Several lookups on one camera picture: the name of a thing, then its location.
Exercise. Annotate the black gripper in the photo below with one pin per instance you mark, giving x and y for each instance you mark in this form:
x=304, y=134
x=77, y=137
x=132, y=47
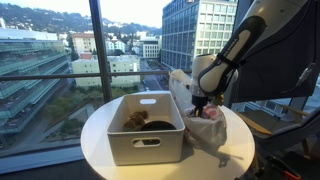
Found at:
x=199, y=103

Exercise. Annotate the white red plastic bag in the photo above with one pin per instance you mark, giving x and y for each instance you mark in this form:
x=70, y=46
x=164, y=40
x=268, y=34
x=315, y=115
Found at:
x=206, y=130

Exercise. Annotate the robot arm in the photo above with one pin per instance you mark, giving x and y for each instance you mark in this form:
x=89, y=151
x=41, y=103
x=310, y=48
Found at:
x=211, y=75

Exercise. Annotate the white storage bin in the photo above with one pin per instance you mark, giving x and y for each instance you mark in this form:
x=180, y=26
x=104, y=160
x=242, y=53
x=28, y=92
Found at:
x=146, y=147

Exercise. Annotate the black round item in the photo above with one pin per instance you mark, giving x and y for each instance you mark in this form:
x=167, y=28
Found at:
x=157, y=125

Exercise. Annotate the brown cloth item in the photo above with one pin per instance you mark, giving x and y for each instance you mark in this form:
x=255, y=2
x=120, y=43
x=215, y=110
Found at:
x=135, y=121

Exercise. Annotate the round white table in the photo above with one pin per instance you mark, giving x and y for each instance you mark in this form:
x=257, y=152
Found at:
x=229, y=162

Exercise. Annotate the grey chair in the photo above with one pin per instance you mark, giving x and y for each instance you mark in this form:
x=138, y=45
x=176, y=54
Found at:
x=273, y=135

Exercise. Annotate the orange black tool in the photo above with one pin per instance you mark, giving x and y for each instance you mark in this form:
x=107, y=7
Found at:
x=278, y=169

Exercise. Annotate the window mullion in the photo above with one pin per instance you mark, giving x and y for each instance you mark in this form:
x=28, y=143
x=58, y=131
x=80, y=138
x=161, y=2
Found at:
x=100, y=47

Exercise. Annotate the horizontal window railing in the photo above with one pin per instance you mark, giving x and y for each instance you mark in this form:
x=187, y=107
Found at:
x=83, y=75

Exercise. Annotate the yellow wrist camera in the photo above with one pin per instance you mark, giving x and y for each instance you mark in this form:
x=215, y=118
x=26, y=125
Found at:
x=217, y=100

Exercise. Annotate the dark wall panel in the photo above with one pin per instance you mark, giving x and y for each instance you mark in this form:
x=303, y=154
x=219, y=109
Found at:
x=284, y=65

